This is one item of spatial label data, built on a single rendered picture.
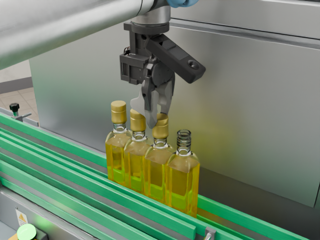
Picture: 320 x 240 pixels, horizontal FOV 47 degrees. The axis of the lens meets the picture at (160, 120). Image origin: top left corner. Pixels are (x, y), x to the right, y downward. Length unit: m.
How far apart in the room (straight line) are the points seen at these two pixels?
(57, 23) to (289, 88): 0.50
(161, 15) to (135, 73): 0.13
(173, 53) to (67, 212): 0.46
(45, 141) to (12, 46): 0.81
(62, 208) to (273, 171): 0.50
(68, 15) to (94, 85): 0.71
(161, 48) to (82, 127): 0.59
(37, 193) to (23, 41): 0.65
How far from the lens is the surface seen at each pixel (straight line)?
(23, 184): 1.02
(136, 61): 0.71
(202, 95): 0.84
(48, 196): 0.95
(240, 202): 0.98
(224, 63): 0.79
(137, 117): 0.79
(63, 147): 1.12
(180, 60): 0.68
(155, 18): 0.67
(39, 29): 0.38
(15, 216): 1.11
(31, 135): 1.22
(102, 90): 1.08
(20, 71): 4.09
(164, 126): 0.76
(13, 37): 0.37
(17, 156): 1.14
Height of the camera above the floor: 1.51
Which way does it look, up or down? 28 degrees down
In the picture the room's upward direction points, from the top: straight up
